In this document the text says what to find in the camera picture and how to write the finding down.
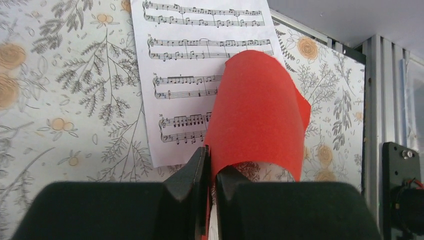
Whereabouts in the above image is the white sheet music page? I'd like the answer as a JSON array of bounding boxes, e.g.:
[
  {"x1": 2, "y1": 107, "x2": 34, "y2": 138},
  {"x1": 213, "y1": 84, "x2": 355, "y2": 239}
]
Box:
[{"x1": 130, "y1": 0, "x2": 283, "y2": 168}]

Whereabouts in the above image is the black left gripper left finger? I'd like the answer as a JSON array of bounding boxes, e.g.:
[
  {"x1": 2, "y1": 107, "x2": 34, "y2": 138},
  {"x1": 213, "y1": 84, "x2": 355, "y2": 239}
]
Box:
[{"x1": 13, "y1": 146, "x2": 210, "y2": 240}]

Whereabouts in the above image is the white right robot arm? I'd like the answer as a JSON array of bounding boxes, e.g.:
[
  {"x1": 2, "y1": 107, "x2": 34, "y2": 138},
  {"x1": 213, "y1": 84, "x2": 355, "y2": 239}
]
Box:
[{"x1": 381, "y1": 142, "x2": 424, "y2": 240}]

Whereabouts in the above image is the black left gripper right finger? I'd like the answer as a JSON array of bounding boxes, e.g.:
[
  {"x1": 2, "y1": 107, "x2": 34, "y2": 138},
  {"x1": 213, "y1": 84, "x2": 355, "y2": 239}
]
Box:
[{"x1": 215, "y1": 166, "x2": 381, "y2": 240}]

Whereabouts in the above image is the red sheet music page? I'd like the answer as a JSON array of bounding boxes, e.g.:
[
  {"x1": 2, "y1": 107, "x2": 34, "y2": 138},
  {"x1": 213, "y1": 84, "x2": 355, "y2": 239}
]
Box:
[{"x1": 204, "y1": 50, "x2": 311, "y2": 240}]

